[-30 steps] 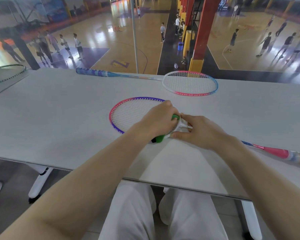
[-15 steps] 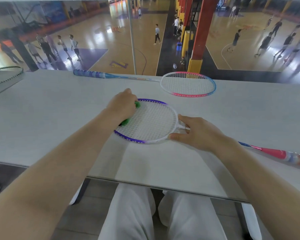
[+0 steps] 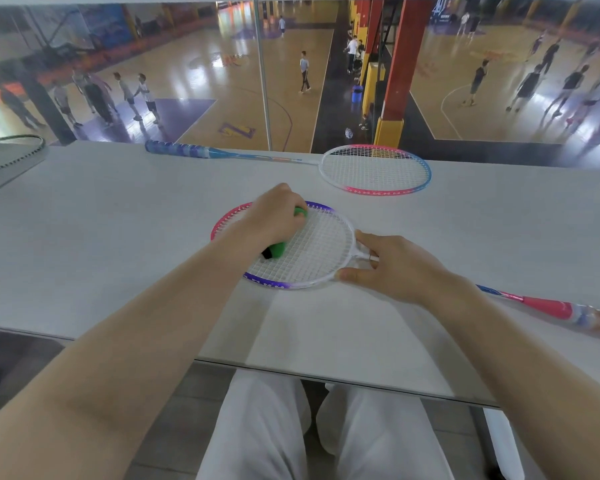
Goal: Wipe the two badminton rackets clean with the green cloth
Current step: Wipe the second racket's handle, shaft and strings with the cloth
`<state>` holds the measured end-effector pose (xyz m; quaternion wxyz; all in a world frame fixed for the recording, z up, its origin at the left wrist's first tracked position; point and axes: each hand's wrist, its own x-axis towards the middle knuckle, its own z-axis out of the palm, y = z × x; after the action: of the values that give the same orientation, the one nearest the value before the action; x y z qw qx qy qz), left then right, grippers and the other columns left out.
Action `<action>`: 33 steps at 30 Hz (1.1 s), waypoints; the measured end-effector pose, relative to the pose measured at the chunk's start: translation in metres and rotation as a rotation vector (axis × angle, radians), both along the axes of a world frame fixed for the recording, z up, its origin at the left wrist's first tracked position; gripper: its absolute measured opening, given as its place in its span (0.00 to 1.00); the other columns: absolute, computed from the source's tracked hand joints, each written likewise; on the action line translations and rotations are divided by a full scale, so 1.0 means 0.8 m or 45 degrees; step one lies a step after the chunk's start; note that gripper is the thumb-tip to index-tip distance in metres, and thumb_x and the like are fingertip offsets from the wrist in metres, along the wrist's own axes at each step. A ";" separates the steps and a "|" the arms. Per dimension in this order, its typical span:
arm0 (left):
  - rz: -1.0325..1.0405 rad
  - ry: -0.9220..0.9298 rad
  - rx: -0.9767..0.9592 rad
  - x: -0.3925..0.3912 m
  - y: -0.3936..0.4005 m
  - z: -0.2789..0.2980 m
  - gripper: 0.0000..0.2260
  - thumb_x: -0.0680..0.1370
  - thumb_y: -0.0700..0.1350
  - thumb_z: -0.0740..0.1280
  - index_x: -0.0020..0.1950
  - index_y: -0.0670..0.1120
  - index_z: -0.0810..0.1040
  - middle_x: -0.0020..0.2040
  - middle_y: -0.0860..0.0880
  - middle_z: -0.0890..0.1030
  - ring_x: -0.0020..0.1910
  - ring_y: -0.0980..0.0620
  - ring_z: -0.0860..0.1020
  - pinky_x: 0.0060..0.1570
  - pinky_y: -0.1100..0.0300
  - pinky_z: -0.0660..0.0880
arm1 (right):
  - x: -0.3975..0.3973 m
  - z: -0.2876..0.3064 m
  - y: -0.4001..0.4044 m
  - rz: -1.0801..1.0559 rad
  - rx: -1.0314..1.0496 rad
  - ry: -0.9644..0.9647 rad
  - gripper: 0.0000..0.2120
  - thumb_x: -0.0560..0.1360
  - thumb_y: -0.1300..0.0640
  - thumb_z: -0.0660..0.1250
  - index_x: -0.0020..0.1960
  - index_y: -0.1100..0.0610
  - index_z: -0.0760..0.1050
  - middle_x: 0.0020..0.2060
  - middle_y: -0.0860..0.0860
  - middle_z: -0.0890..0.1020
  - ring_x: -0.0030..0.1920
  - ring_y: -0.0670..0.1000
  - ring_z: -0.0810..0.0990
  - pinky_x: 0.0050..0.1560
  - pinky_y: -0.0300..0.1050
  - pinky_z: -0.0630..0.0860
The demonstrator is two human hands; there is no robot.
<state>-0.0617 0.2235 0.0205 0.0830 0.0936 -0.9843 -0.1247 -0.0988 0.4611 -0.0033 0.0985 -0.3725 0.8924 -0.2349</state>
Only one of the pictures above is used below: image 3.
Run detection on pink blue badminton racket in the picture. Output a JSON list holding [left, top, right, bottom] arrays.
[[144, 140, 433, 197]]

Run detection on yellow padded post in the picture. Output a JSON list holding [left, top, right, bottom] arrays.
[[361, 63, 386, 118]]

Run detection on person's right hand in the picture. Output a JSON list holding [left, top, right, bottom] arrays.
[[335, 230, 476, 311]]

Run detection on green black cleaning cloth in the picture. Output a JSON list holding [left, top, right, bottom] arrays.
[[261, 206, 309, 261]]

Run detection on person's right forearm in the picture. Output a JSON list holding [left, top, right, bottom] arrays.
[[429, 284, 600, 480]]

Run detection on person's left hand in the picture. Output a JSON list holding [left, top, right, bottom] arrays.
[[229, 182, 310, 255]]

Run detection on metal window mullion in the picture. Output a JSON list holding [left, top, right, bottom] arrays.
[[252, 0, 273, 151]]

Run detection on green badminton racket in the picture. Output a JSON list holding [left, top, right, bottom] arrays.
[[0, 134, 47, 177]]

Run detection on group of distant people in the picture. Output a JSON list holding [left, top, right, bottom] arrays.
[[0, 12, 600, 131]]

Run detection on dark hoop post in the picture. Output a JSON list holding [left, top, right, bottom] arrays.
[[15, 64, 77, 145]]

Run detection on person's left forearm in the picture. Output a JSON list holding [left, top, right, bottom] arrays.
[[0, 229, 261, 480]]

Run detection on red pillar with yellow base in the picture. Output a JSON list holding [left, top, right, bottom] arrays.
[[373, 0, 436, 149]]

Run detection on purple pink badminton racket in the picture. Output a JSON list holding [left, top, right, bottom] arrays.
[[209, 200, 600, 341]]

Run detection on person's white trousers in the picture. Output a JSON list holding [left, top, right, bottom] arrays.
[[195, 369, 456, 480]]

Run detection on white table leg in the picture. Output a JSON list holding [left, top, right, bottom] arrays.
[[482, 407, 526, 480]]

